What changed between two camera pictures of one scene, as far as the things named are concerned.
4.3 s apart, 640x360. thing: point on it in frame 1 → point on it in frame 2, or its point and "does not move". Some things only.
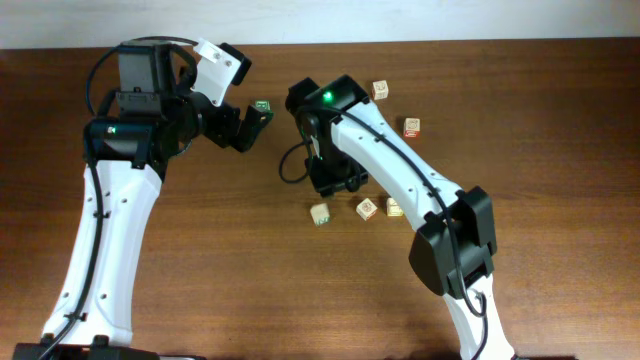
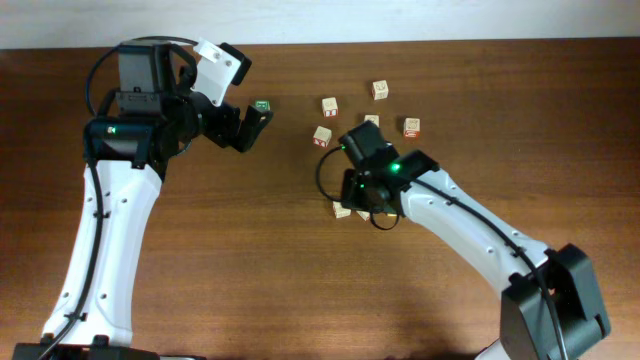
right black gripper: (327, 186) → (348, 196)
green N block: (320, 214) → (339, 211)
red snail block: (411, 127) does not move
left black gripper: (223, 130) does not move
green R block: (263, 104) does not move
